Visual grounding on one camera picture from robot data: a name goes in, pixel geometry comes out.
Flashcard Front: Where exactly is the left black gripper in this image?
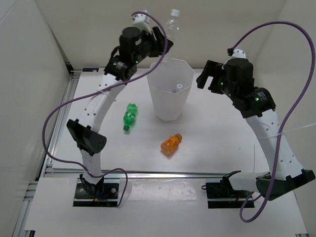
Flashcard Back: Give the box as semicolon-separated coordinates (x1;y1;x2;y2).
132;26;173;64

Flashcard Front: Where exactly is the clear unlabeled plastic bottle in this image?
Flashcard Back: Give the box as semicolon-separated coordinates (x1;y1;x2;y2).
161;8;181;62

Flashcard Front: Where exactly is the blue label water bottle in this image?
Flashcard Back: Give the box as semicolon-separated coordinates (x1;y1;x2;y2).
172;83;184;93

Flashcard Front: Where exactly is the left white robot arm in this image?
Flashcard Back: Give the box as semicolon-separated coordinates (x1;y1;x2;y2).
66;27;173;198

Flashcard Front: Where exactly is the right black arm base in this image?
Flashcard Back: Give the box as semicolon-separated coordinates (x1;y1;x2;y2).
201;170;250;209

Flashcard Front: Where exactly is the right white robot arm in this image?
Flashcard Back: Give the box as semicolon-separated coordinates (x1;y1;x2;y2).
196;58;316;200

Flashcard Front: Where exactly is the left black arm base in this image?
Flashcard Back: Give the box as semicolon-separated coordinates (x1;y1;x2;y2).
73;179;119;207

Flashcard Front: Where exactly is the white octagonal plastic bin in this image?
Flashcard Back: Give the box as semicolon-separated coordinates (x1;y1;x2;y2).
147;58;195;121

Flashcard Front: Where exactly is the orange juice bottle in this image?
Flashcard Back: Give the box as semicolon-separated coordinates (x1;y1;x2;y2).
160;133;183;155

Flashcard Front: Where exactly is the green plastic soda bottle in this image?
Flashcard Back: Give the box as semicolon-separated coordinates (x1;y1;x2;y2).
123;103;138;132

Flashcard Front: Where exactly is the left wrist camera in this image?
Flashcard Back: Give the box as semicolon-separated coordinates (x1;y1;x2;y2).
132;13;151;33

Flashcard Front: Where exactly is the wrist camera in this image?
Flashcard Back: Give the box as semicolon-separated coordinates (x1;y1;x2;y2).
227;48;246;60
132;13;151;33

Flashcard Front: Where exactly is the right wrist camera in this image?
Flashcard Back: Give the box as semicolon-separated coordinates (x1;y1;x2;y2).
227;48;246;60

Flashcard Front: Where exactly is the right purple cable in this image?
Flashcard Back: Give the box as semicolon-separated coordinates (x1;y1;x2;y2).
232;21;316;222

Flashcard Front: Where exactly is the aluminium rail front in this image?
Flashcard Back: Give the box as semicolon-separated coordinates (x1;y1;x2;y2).
41;169;272;179

